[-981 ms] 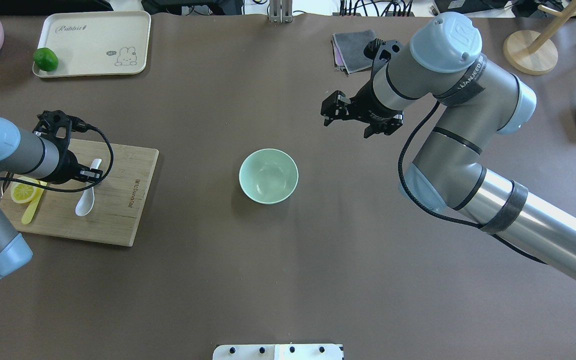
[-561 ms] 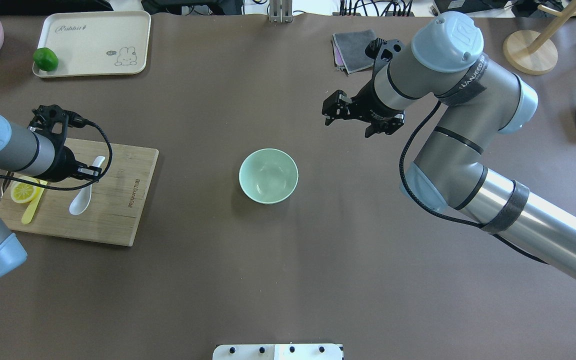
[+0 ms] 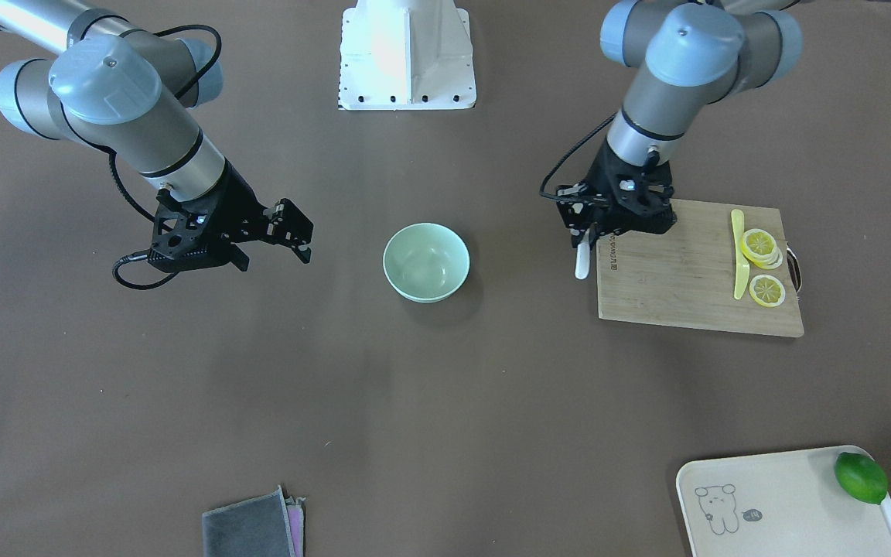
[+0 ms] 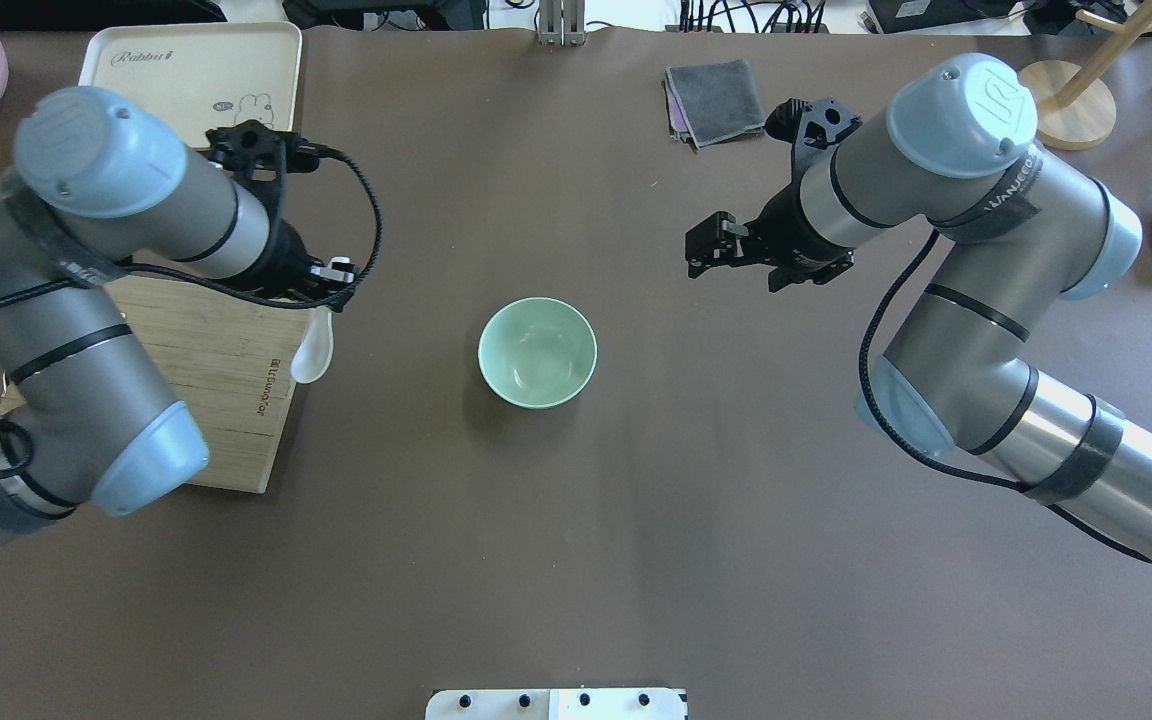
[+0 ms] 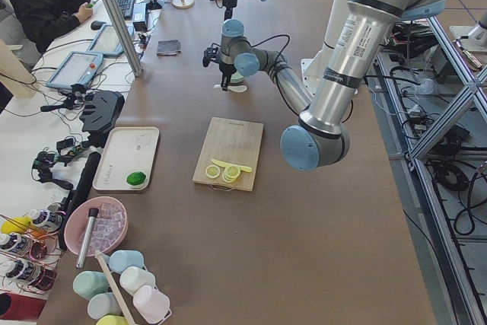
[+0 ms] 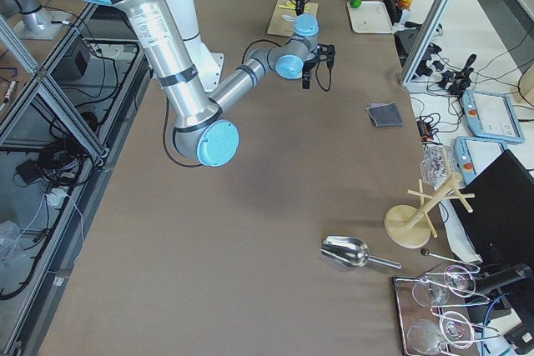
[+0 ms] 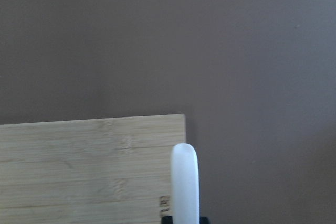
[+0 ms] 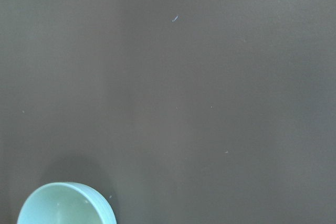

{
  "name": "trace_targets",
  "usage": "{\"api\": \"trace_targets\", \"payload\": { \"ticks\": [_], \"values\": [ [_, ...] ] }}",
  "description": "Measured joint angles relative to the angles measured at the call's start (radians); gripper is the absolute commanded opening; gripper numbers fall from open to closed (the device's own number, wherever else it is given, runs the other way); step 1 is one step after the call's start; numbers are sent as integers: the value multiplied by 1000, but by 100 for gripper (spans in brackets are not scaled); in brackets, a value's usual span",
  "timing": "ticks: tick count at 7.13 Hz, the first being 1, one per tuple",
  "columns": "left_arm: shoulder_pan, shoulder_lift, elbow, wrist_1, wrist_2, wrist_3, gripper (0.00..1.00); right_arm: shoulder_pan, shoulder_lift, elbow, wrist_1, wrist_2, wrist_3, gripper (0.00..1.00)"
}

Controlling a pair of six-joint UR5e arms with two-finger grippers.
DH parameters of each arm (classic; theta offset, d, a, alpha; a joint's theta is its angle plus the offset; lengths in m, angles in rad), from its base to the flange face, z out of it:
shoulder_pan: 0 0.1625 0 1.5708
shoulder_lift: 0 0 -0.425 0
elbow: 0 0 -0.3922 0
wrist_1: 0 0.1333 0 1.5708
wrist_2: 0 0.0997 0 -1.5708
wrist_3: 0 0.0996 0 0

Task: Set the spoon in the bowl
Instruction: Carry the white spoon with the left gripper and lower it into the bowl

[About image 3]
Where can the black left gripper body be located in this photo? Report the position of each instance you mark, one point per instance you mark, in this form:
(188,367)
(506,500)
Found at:
(599,183)

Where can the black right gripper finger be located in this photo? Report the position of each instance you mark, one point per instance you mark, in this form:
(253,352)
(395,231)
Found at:
(287,225)

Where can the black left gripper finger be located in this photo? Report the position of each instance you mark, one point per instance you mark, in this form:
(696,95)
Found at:
(580,226)

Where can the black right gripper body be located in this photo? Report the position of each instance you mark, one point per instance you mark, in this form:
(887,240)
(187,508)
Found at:
(241,203)

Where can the white ceramic spoon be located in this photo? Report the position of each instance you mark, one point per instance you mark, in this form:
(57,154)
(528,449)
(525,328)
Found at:
(582,257)

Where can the light green bowl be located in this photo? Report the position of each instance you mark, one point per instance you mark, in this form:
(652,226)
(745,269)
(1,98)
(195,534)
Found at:
(426,262)

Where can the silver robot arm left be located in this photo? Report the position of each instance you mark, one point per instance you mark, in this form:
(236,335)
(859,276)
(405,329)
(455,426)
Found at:
(688,55)

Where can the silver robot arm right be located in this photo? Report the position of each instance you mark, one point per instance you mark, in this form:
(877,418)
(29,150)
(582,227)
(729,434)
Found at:
(127,92)

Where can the wooden cutting board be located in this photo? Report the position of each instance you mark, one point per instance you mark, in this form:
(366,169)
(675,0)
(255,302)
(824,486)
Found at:
(685,278)

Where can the yellow plastic knife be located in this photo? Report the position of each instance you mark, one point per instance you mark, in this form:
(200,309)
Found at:
(741,266)

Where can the middle lemon slice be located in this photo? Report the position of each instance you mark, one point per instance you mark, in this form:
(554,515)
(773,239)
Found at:
(771,261)

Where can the lower lemon slice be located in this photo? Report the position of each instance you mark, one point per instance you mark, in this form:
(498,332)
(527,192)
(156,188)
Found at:
(767,290)

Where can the pink cloth under grey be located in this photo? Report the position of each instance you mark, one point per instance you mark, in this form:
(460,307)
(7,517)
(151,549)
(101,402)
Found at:
(296,521)

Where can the grey folded cloth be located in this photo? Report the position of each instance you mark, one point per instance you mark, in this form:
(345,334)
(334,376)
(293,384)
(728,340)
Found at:
(255,527)

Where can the green lime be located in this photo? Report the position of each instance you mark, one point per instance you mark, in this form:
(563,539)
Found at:
(861,478)

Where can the cream tray with bear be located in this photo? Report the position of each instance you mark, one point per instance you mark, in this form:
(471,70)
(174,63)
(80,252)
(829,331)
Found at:
(779,504)

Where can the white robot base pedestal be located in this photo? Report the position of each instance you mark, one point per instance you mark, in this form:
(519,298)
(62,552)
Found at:
(406,56)

